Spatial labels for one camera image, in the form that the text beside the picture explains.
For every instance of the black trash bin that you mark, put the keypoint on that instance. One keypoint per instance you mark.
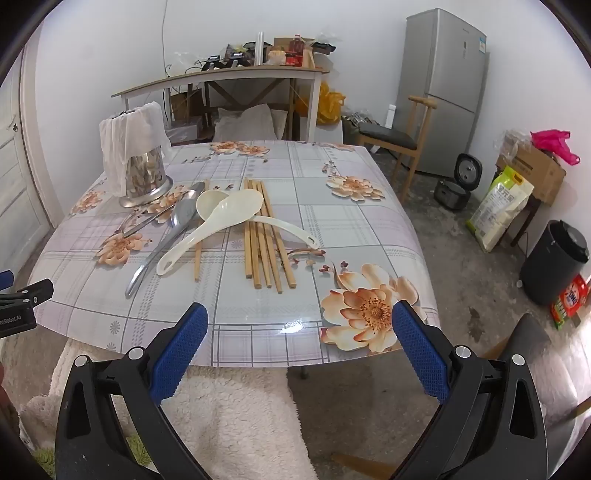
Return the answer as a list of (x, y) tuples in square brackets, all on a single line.
[(551, 263)]

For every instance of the pink plastic bag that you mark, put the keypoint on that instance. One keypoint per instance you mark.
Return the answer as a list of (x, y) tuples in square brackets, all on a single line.
[(551, 141)]

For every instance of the white fluffy blanket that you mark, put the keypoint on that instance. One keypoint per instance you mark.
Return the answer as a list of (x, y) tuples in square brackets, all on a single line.
[(240, 415)]

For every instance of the cream plastic spoon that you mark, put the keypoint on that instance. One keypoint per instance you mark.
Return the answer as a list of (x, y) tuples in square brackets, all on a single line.
[(244, 205), (210, 205)]

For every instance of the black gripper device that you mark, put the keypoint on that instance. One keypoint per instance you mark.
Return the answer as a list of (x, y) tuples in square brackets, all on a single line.
[(212, 62), (238, 57)]

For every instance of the dark green bag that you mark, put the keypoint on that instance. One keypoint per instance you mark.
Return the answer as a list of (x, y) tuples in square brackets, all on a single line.
[(362, 122)]

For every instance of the red detergent bag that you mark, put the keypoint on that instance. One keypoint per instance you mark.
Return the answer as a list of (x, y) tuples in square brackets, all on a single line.
[(572, 297)]

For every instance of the large metal spoon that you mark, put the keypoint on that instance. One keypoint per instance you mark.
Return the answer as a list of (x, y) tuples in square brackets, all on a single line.
[(182, 217)]

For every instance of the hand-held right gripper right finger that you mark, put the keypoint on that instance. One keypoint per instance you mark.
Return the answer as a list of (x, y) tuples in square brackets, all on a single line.
[(420, 350)]

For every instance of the bunch of wooden chopsticks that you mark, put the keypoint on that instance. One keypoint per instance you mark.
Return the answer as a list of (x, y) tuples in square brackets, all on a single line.
[(258, 258)]

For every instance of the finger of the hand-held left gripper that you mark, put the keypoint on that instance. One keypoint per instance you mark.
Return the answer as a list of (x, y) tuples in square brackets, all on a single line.
[(32, 291), (5, 279)]

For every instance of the white plastic device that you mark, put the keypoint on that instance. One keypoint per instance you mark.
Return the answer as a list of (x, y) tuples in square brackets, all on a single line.
[(390, 115)]

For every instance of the clear plastic tube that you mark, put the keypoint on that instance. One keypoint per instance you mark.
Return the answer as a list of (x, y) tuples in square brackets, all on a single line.
[(259, 48)]

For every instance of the floral plaid tablecloth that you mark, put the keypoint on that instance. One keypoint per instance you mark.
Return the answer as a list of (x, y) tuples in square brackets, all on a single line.
[(323, 207)]

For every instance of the white sack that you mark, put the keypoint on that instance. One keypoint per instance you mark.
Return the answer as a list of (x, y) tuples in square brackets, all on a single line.
[(244, 122)]

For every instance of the wooden chair with black seat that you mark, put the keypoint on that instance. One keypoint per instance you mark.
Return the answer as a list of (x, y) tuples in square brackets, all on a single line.
[(388, 136)]

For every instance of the wooden chopstick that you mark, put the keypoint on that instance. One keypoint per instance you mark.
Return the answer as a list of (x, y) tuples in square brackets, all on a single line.
[(197, 263)]

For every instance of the printed cardboard box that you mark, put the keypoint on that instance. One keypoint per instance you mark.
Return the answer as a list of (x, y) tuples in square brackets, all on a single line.
[(540, 170)]

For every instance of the metal utensil holder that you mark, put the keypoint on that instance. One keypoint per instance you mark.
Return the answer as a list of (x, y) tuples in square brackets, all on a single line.
[(147, 177)]

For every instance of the red oil bottle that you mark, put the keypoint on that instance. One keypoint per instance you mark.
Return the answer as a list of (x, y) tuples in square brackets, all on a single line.
[(294, 50)]

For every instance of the white desk with wooden top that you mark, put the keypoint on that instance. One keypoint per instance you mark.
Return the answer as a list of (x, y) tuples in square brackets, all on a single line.
[(221, 76)]

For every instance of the green white rice bag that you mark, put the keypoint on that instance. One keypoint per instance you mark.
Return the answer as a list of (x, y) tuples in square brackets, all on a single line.
[(501, 207)]

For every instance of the slim metal utensil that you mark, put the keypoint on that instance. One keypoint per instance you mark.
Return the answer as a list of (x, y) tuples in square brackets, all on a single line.
[(147, 224)]

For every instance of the yellow plastic bag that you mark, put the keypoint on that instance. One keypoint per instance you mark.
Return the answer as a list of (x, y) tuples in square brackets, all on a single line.
[(330, 104)]

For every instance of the black rice cooker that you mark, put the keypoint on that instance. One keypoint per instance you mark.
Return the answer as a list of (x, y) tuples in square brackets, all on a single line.
[(457, 189)]

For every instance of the clear plastic bag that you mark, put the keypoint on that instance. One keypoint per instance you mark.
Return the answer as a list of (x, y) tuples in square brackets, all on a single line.
[(512, 141)]

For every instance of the white panelled door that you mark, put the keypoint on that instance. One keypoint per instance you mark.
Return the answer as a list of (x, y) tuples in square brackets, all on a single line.
[(18, 184)]

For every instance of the white storage box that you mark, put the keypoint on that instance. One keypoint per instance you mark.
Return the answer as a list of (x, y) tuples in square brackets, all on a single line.
[(323, 131)]

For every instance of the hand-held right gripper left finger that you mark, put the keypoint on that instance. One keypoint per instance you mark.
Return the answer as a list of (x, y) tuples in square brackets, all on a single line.
[(182, 350)]

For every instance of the silver refrigerator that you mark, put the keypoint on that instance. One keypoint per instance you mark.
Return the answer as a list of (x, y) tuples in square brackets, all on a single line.
[(438, 69)]

